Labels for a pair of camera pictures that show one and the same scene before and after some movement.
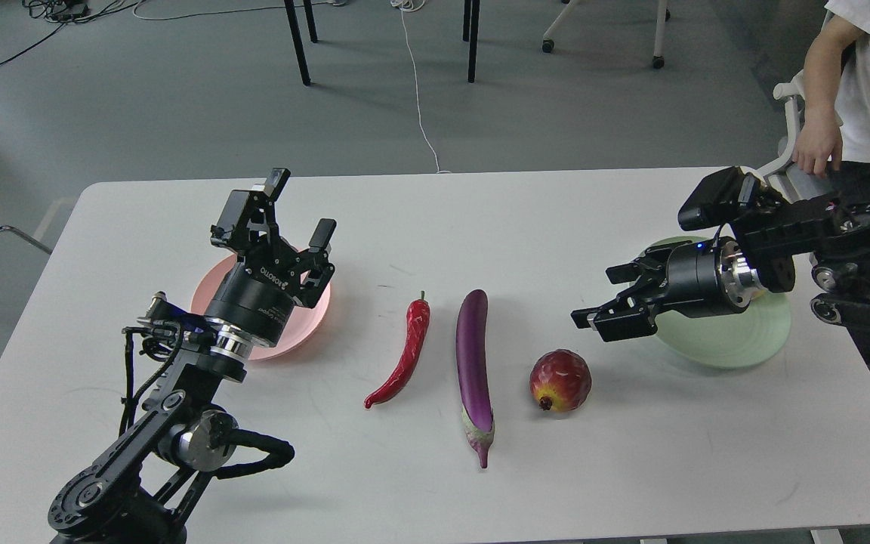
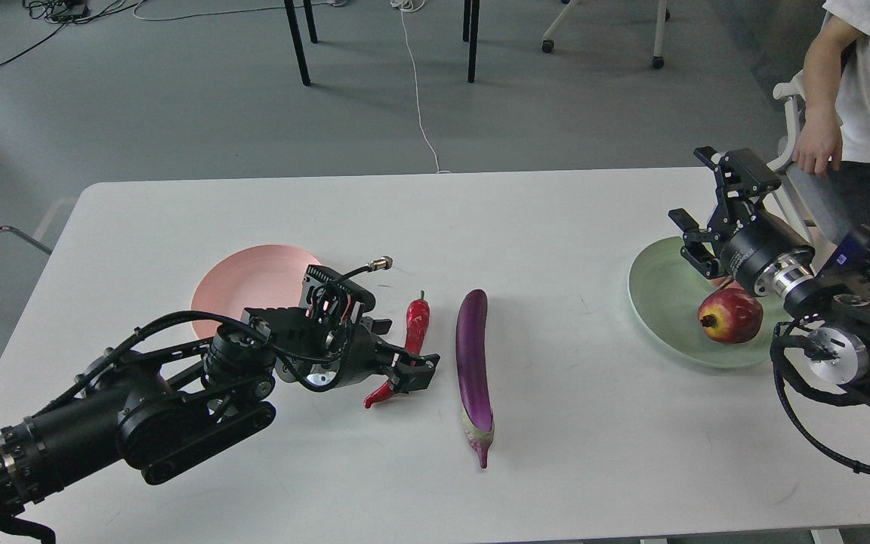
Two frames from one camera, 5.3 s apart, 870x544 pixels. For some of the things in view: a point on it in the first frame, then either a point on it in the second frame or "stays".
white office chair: x=785 y=174 stays
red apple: x=560 y=380 → x=731 y=314
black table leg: x=294 y=29 stays
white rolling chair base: x=662 y=15 stays
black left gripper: x=257 y=295 → x=350 y=355
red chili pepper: x=418 y=322 stays
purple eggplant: x=473 y=360 stays
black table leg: x=475 y=11 stays
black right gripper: x=701 y=278 → x=751 y=242
